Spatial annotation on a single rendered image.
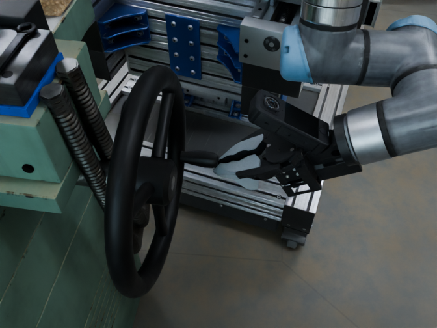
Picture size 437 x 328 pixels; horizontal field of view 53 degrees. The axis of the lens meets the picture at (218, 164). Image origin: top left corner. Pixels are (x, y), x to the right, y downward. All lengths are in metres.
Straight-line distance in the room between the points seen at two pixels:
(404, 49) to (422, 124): 0.11
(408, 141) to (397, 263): 0.97
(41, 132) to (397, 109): 0.40
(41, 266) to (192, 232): 0.81
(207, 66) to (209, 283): 0.65
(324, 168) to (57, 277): 0.46
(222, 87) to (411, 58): 0.65
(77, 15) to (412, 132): 0.51
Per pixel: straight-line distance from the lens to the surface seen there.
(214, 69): 1.15
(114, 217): 0.43
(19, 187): 0.52
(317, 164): 0.63
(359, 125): 0.57
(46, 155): 0.47
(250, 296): 1.36
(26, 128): 0.45
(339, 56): 0.60
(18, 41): 0.48
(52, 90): 0.46
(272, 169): 0.60
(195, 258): 1.41
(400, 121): 0.57
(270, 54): 0.91
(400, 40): 0.63
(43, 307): 0.76
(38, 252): 0.70
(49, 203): 0.51
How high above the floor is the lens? 1.25
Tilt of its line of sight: 50 degrees down
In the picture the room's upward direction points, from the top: straight up
